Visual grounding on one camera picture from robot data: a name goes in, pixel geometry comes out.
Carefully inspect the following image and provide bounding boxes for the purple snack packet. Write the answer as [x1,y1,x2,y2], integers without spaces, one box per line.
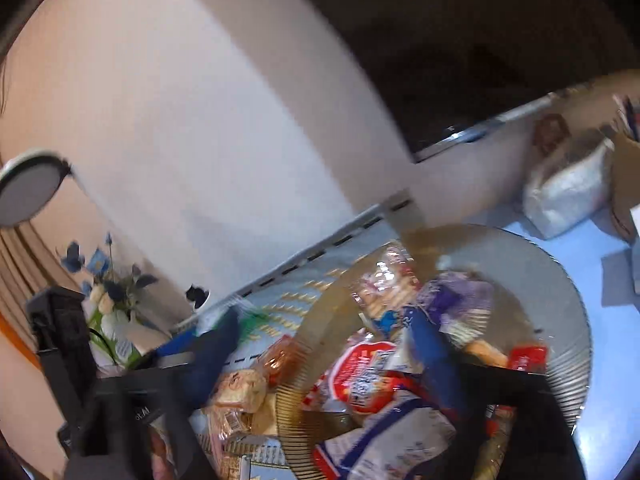
[422,270,496,346]

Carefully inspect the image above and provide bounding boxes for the red white bread packet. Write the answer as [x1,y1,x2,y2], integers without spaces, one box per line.
[325,242,426,411]

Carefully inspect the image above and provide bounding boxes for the blue and white artificial flowers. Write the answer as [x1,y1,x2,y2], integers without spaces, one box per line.
[60,232,162,322]

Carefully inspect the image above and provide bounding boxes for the white vase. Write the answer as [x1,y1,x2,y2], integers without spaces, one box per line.
[107,310,172,357]

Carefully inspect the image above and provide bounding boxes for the toast sandwich with brown label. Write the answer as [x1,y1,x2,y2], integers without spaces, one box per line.
[207,367,268,441]

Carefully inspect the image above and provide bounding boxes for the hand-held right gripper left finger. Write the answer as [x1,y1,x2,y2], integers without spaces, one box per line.
[150,307,242,480]

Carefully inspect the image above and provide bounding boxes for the brown hair clip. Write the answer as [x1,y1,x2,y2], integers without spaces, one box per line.
[532,114,571,156]

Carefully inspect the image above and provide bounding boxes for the black television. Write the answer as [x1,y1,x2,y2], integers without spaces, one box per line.
[270,0,640,163]

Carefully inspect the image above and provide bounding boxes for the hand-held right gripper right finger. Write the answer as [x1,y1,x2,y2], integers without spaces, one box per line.
[410,310,586,480]

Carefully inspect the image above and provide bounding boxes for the white fabric pouch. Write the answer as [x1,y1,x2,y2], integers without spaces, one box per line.
[524,139,616,239]

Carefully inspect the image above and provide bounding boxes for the blue patterned table runner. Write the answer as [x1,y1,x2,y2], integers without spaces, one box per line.
[170,190,426,480]

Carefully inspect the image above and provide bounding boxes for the brown glass plate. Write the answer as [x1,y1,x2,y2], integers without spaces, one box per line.
[272,222,593,480]

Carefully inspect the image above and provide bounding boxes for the black cat figurine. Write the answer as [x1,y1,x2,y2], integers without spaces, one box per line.
[185,285,210,310]

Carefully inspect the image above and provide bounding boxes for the blue white snack packet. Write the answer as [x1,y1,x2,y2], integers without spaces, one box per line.
[312,395,457,480]

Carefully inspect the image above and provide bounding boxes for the bunch of pens in cup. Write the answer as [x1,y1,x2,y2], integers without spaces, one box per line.
[612,94,640,143]

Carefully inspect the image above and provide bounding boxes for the beige curtain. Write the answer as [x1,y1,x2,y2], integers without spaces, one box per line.
[0,220,57,322]

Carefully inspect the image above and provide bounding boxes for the round grey mirror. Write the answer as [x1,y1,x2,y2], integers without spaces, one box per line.
[0,149,72,229]

